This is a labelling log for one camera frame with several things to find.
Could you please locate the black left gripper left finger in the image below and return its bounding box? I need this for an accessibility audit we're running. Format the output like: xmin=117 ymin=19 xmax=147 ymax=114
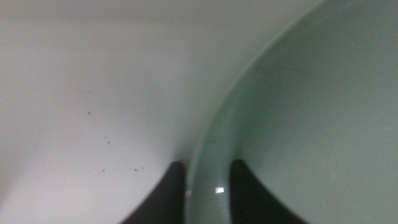
xmin=119 ymin=161 xmax=188 ymax=224

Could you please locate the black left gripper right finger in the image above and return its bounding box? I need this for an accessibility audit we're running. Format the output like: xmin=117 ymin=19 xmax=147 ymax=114
xmin=229 ymin=159 xmax=308 ymax=224

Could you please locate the pale green shallow bowl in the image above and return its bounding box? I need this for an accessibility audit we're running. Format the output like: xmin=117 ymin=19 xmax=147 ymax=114
xmin=183 ymin=0 xmax=398 ymax=224

